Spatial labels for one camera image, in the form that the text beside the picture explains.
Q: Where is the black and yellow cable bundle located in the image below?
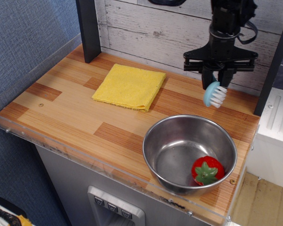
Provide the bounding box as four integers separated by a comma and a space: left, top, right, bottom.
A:
0, 196, 33, 226

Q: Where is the dark grey post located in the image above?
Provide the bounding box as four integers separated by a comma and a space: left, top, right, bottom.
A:
253, 32, 283, 116
76, 0, 101, 63

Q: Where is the light blue dish brush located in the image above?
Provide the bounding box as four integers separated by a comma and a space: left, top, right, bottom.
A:
203, 76, 227, 108

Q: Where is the red toy strawberry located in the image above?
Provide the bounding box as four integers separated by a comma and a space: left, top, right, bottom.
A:
191, 156, 225, 186

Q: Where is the dark grey right post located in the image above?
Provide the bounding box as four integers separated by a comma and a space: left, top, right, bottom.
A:
253, 32, 283, 116

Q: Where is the white ridged appliance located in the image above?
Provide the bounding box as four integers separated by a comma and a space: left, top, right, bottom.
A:
257, 89, 283, 145

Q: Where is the yellow folded cloth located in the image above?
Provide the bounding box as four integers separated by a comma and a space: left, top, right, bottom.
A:
92, 64, 166, 112

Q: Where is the grey ribbon cable loop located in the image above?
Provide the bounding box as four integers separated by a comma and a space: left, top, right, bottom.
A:
236, 21, 259, 45

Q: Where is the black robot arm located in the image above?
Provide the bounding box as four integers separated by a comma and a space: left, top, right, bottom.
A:
183, 0, 258, 89

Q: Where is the grey cabinet with button panel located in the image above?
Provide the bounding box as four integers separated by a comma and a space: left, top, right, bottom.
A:
36, 146, 206, 226

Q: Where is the stainless steel pot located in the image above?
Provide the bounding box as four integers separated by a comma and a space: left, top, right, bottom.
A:
142, 115, 237, 196

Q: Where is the dark grey left post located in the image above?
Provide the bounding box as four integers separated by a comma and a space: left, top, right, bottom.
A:
76, 0, 101, 63

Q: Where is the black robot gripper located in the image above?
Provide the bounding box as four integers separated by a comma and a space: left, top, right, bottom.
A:
183, 35, 258, 90

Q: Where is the clear acrylic table guard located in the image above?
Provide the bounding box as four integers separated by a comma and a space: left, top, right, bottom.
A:
0, 46, 259, 225

